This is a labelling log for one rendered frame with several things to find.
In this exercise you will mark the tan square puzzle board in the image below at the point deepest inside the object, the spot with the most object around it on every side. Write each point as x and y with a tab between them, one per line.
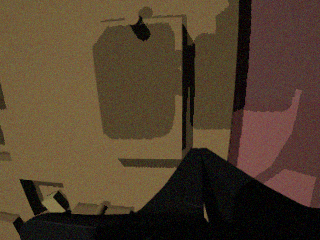
101	100

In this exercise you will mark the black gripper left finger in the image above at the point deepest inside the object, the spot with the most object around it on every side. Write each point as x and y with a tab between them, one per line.
174	213

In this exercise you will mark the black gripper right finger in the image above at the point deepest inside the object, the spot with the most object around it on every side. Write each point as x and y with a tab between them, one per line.
241	208

